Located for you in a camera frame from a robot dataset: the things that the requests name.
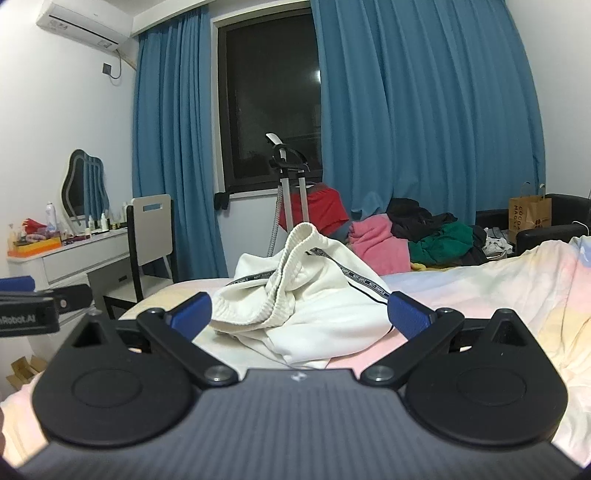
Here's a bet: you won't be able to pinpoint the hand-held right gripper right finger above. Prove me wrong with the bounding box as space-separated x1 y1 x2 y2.
360 291 533 387

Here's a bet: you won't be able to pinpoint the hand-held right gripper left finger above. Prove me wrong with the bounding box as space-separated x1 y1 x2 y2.
71 292 240 387

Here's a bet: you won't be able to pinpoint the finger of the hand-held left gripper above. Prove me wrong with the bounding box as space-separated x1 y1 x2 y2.
0 275 51 298
50 283 94 320

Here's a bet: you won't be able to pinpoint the white jacket with striped tape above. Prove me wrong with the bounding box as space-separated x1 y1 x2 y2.
210 222 399 370

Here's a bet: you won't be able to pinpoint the white vanity table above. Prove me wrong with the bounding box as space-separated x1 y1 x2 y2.
7 228 136 298

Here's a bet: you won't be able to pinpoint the orange tray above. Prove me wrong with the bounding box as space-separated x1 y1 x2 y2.
7 236 64 258

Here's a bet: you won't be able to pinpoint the cardboard boxes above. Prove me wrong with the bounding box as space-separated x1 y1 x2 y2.
6 356 45 394

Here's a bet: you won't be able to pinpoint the pink garment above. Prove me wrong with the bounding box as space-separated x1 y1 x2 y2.
347 215 413 274

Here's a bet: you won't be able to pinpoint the green garment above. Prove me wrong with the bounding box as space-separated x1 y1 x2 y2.
409 222 475 267

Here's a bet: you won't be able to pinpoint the row of small cosmetic bottles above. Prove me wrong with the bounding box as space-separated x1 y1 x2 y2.
84 207 129 232

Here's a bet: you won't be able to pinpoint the black and grey chair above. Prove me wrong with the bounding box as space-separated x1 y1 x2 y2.
88 194 179 320

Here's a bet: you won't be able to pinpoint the black garment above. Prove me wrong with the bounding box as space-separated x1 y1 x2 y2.
387 198 458 243

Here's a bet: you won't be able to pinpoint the wavy framed vanity mirror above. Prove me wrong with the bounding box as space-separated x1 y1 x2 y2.
62 149 110 228

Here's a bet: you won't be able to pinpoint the grey white printed cloth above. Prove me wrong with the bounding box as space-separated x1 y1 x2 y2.
482 230 514 257

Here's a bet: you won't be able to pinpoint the pastel patterned bed quilt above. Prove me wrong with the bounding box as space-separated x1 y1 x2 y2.
0 233 591 468

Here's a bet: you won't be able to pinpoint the red garment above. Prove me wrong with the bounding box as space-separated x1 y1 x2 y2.
278 184 351 237

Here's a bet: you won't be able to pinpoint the brown paper bag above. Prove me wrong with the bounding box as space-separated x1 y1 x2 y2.
508 182 553 244

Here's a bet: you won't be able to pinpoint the narrow blue curtain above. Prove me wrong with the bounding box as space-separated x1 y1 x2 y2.
131 9 228 283

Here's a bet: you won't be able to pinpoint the standing garment steamer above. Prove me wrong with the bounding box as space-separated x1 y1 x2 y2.
265 133 311 259

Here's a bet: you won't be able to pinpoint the black sofa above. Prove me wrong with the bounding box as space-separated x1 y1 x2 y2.
475 194 591 257

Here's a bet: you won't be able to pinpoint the wide blue curtain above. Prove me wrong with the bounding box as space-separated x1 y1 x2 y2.
310 0 547 228

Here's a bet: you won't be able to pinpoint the dark framed window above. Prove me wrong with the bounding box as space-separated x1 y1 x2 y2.
211 7 324 195

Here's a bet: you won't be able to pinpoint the white wall air conditioner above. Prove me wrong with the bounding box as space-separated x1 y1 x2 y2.
36 0 134 51

